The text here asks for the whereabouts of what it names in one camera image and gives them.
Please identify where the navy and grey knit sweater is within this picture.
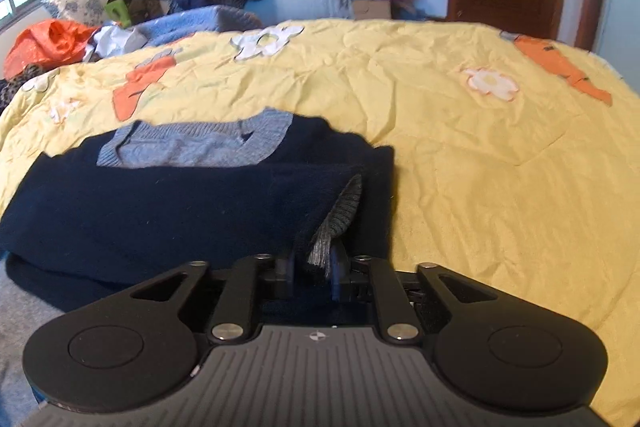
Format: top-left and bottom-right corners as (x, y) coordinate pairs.
(1, 108), (395, 311)

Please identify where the yellow floral quilt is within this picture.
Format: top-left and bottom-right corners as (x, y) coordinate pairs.
(0, 18), (640, 427)

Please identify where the light blue folded blanket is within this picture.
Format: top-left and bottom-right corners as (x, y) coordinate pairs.
(134, 5), (264, 46)

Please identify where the cardboard box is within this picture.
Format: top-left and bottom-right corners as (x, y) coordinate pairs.
(352, 0), (392, 20)

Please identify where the white crumpled plastic bag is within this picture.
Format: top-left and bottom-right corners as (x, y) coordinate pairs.
(82, 25), (148, 63)

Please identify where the orange plastic bag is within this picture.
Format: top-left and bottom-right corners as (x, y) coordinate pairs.
(3, 18), (100, 79)

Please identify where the dark patterned cloth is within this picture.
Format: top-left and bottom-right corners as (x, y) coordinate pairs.
(0, 64), (44, 113)

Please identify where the floral white pillow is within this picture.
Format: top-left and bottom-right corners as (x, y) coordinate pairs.
(41, 0), (106, 27)

